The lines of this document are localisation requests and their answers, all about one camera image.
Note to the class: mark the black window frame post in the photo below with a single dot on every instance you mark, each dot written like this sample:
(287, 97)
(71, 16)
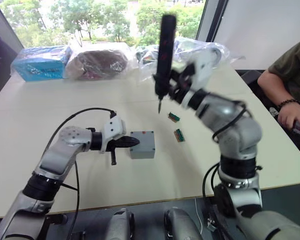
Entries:
(210, 20)

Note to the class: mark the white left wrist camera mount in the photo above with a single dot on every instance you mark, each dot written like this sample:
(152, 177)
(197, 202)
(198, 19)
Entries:
(113, 128)

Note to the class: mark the grey plastic box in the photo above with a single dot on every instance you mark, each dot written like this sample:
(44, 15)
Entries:
(142, 154)

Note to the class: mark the person's bare forearm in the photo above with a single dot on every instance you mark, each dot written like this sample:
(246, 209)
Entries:
(275, 86)

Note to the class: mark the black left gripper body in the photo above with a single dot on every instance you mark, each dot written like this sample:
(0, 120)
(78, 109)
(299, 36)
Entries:
(115, 146)

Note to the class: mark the olive green shirt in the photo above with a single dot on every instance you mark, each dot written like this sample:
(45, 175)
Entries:
(295, 65)

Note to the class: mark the dark rounded grey shape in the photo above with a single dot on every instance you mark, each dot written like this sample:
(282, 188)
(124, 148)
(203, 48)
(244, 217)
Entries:
(121, 225)
(181, 225)

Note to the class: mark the green terminal block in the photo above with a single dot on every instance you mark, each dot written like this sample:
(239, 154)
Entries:
(174, 117)
(180, 135)

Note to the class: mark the grey box lid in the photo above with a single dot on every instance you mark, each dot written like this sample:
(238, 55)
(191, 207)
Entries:
(146, 140)

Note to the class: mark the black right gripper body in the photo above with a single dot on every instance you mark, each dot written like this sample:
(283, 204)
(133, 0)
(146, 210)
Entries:
(181, 83)

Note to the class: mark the black chair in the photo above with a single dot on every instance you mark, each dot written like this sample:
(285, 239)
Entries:
(252, 82)

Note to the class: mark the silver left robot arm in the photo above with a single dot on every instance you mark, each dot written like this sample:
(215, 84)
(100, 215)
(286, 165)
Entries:
(65, 147)

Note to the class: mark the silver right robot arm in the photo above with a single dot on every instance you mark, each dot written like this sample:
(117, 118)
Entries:
(240, 130)

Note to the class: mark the black electric screwdriver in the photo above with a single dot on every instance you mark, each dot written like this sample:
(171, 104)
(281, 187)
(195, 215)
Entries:
(165, 50)

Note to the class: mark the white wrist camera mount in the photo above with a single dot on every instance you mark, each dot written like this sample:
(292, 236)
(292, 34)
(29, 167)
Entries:
(202, 67)
(113, 128)

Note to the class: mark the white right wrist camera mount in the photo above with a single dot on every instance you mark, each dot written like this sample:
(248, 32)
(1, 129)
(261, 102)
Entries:
(202, 67)

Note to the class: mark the person's bare hand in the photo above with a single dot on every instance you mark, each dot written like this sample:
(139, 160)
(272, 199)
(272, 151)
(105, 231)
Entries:
(293, 117)

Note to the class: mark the maroon item in plastic bag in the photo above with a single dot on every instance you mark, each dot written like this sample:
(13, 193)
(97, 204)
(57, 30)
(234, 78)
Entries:
(97, 63)

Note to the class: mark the blue box in plastic wrap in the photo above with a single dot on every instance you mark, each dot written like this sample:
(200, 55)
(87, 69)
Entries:
(40, 65)

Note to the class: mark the clear plastic bag with items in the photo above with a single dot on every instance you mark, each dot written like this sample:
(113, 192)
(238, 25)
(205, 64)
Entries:
(190, 50)

